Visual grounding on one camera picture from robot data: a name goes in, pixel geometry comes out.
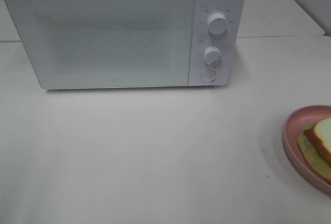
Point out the round door release button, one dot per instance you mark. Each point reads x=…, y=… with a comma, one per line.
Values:
x=208, y=76

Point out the white timer knob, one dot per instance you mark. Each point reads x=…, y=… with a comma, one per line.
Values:
x=212, y=55

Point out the white microwave door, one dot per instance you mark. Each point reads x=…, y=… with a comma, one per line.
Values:
x=106, y=43

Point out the pink round plate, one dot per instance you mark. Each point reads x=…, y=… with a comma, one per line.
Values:
x=293, y=126

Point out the toy sandwich with lettuce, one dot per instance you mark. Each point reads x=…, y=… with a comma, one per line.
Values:
x=314, y=144

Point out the white upper power knob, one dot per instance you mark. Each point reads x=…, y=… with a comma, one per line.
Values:
x=217, y=23

